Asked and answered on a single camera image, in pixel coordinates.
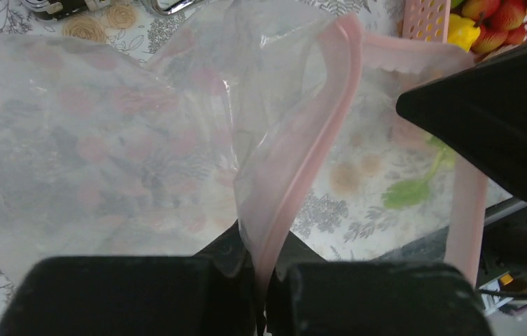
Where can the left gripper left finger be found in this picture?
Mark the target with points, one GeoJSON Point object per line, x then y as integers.
{"type": "Point", "coordinates": [208, 293]}

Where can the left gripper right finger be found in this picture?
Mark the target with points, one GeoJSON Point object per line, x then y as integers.
{"type": "Point", "coordinates": [309, 295]}

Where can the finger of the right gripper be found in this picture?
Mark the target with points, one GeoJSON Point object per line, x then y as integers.
{"type": "Point", "coordinates": [481, 113]}

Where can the green celery stalk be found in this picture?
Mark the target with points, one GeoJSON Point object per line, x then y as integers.
{"type": "Point", "coordinates": [413, 191]}

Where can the clear pink zip bag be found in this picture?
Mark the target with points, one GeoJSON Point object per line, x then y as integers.
{"type": "Point", "coordinates": [268, 83]}

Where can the yellow pear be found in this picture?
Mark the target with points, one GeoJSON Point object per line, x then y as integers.
{"type": "Point", "coordinates": [462, 31]}

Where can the pink plastic basket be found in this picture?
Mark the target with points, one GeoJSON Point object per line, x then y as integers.
{"type": "Point", "coordinates": [426, 20]}

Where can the floral tablecloth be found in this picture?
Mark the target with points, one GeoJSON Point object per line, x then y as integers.
{"type": "Point", "coordinates": [360, 218]}

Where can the black poker chip case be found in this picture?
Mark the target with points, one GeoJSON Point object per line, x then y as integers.
{"type": "Point", "coordinates": [60, 9]}

